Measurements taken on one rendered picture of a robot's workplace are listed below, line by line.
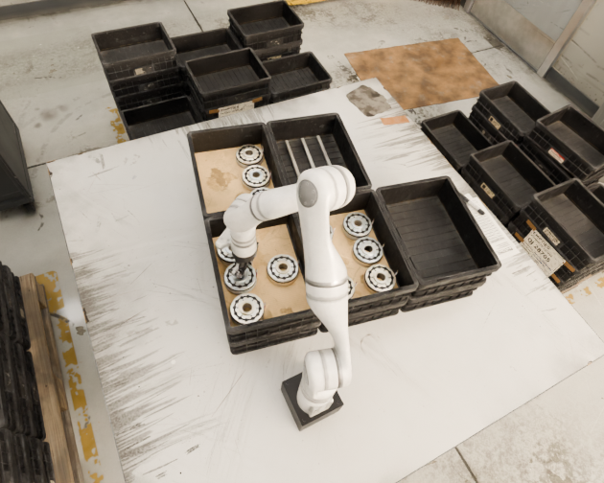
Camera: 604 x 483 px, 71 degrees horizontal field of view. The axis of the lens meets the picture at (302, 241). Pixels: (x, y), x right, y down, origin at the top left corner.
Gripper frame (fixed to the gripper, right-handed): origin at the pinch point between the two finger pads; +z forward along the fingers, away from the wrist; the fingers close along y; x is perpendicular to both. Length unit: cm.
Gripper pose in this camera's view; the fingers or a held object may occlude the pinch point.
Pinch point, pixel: (244, 269)
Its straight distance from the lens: 137.4
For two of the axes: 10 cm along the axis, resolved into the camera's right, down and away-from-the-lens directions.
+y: 4.5, -7.3, 5.1
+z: -0.9, 5.3, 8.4
